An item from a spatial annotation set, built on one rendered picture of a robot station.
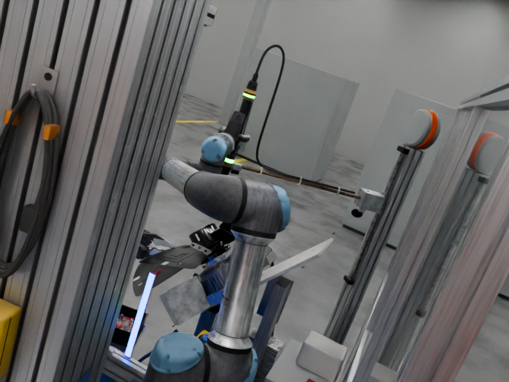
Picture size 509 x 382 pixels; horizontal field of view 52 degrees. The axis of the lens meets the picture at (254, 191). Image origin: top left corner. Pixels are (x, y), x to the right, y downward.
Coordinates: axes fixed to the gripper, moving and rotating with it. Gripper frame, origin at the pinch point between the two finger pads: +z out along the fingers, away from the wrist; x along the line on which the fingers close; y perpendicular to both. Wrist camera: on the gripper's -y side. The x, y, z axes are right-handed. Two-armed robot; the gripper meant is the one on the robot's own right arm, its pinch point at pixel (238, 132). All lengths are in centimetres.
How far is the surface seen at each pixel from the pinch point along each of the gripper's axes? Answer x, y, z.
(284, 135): -43, 96, 725
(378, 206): 60, 13, 22
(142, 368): 0, 81, -38
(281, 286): 35, 51, 1
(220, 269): 10, 52, -3
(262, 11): -205, -107, 1011
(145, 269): -20, 68, 5
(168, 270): -10, 63, 1
